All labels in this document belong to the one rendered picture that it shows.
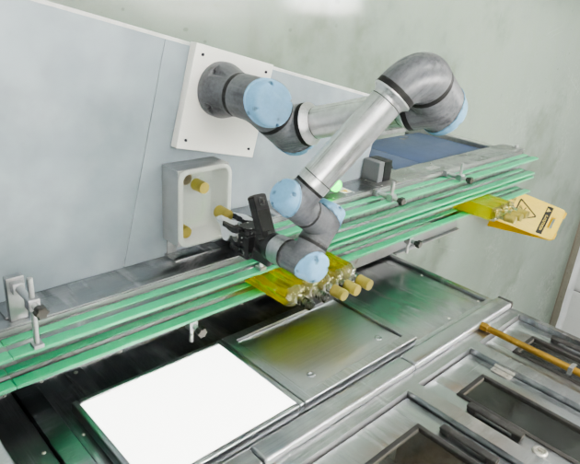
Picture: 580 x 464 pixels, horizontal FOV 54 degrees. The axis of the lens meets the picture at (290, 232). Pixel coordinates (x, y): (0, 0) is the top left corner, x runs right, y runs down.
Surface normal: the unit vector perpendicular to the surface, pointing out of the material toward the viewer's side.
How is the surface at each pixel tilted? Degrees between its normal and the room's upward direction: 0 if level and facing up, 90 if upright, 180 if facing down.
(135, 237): 0
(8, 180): 0
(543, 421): 90
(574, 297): 90
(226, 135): 0
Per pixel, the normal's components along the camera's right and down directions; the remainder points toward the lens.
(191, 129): 0.69, 0.33
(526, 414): 0.07, -0.92
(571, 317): -0.72, 0.22
